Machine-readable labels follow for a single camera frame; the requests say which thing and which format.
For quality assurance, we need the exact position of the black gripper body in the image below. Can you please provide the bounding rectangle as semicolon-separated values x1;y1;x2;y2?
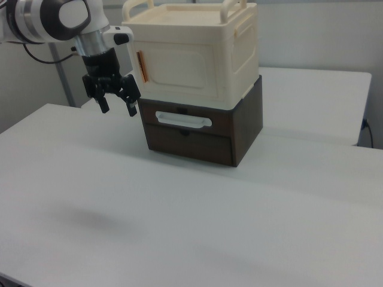
80;47;121;91

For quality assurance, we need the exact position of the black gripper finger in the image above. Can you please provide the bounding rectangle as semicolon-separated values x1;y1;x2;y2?
113;74;142;118
82;74;111;115

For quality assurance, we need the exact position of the brown drawer with notch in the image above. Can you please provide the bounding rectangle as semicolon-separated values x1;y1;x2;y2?
144;123;235;167

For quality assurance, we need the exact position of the dark brown drawer chest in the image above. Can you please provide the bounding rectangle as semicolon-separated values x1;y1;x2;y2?
138;74;265;168

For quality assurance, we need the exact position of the amber door handle strip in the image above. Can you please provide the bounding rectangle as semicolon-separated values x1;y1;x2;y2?
136;51;149;84

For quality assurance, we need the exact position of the grey metal post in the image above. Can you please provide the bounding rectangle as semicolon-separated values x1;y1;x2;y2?
48;42;76;108

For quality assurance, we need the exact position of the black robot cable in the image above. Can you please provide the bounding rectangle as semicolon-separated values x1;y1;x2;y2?
22;44;79;65

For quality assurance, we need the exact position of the white drawer handle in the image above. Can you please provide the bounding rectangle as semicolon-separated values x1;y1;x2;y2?
154;110;213;130

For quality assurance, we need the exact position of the cream cabinet carry handle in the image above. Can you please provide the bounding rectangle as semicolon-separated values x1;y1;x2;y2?
122;0;157;19
220;0;248;24

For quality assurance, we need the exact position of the brown drawer with white handle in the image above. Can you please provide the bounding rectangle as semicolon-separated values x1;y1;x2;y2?
139;99;233;136

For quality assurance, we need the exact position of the black power cable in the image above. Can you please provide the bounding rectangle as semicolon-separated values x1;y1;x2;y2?
360;118;375;149

